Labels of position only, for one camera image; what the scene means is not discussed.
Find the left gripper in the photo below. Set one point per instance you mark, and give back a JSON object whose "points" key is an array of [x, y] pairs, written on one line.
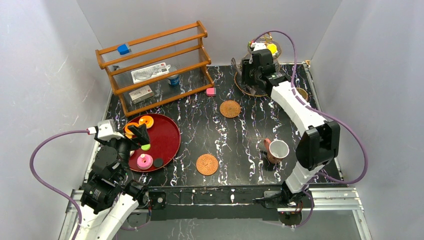
{"points": [[130, 140]]}

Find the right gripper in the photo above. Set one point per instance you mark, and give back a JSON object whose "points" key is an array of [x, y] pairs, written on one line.
{"points": [[246, 66]]}

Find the dark red round tray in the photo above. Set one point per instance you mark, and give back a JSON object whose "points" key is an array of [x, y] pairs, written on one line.
{"points": [[165, 141]]}

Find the yellow cake slice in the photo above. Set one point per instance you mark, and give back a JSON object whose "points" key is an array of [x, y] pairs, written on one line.
{"points": [[273, 48]]}

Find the black sandwich cookie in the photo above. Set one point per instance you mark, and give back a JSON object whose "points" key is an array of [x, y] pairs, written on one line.
{"points": [[158, 163]]}

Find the metal tongs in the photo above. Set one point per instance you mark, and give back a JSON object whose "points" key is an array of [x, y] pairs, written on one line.
{"points": [[245, 89]]}

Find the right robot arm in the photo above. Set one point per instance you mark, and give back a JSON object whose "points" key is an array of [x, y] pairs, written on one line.
{"points": [[319, 143]]}

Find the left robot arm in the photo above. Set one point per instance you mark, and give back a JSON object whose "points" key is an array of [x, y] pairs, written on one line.
{"points": [[109, 196]]}

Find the orange donut left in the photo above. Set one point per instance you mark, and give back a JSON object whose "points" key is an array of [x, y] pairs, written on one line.
{"points": [[131, 126]]}

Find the orange donut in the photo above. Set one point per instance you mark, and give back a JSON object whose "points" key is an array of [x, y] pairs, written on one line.
{"points": [[146, 120], [131, 126]]}

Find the green macaron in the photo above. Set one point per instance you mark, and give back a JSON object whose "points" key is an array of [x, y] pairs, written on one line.
{"points": [[146, 147]]}

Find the orange donut right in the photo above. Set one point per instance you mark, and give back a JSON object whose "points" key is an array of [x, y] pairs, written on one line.
{"points": [[146, 120]]}

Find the pink donut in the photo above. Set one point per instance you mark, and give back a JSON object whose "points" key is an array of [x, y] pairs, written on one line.
{"points": [[144, 161]]}

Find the glass three-tier dessert stand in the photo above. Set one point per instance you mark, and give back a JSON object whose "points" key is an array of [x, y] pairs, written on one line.
{"points": [[265, 41]]}

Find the small white box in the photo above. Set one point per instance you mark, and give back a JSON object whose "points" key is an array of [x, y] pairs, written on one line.
{"points": [[141, 94]]}

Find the far woven coaster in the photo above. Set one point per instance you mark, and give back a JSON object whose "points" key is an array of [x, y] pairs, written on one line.
{"points": [[230, 109]]}

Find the woven coaster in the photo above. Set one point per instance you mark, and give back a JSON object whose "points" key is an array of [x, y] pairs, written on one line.
{"points": [[230, 109], [207, 164]]}

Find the pink eraser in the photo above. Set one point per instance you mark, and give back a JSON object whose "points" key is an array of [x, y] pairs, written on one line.
{"points": [[211, 91]]}

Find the beige mug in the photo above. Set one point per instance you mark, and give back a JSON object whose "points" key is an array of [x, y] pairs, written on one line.
{"points": [[303, 93]]}

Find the white flat package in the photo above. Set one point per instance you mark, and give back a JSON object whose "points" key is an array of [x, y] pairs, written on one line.
{"points": [[149, 72]]}

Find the wooden three-tier shelf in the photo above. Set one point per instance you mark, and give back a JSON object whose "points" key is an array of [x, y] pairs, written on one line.
{"points": [[181, 47]]}

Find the blue jar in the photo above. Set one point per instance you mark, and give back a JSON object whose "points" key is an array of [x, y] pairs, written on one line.
{"points": [[174, 80]]}

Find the near woven coaster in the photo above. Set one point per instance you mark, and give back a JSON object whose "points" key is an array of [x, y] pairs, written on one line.
{"points": [[207, 164]]}

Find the pink white mug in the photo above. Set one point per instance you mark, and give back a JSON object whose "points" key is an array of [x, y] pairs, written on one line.
{"points": [[276, 150]]}

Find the blue block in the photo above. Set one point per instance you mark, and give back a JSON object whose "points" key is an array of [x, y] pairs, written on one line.
{"points": [[123, 49]]}

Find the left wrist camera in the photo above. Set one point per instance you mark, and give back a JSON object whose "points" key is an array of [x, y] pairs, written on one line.
{"points": [[105, 130]]}

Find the black base frame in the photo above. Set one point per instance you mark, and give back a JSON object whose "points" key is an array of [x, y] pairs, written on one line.
{"points": [[211, 202]]}

